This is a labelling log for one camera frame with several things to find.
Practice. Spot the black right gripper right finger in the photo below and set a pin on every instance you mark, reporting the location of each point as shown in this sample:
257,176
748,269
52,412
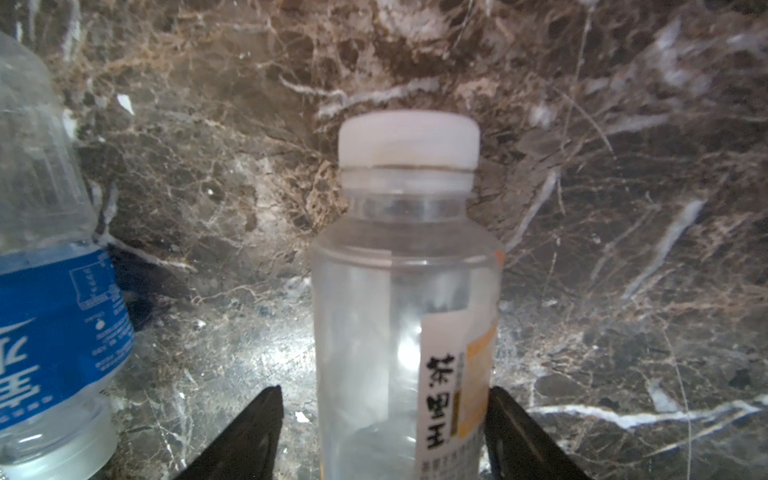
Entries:
519,448

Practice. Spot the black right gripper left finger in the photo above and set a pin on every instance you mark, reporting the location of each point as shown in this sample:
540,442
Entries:
247,448

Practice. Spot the clear bottle orange white label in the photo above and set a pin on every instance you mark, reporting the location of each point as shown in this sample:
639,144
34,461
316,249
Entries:
405,290

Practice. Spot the clear bottle blue label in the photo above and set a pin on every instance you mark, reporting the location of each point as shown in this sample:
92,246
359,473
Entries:
65,329

